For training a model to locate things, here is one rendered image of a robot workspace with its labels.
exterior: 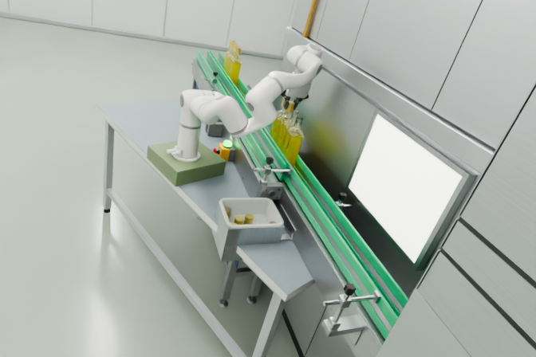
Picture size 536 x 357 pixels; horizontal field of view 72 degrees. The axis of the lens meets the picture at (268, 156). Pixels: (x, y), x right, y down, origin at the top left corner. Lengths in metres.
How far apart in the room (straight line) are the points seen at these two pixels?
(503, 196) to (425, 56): 0.74
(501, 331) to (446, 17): 0.87
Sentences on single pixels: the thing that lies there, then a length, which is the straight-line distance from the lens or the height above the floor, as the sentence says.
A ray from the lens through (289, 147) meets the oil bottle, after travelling 1.58.
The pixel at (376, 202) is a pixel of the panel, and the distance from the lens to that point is 1.34.
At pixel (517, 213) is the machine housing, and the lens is 0.59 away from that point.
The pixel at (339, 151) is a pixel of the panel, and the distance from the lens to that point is 1.51.
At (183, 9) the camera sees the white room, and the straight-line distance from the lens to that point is 7.28.
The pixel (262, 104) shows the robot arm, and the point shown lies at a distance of 1.31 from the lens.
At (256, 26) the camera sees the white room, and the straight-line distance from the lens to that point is 7.62.
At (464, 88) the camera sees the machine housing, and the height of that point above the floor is 1.50.
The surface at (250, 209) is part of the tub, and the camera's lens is 1.51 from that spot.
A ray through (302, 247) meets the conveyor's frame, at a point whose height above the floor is 0.79.
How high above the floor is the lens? 1.67
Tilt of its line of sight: 27 degrees down
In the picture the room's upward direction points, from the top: 15 degrees clockwise
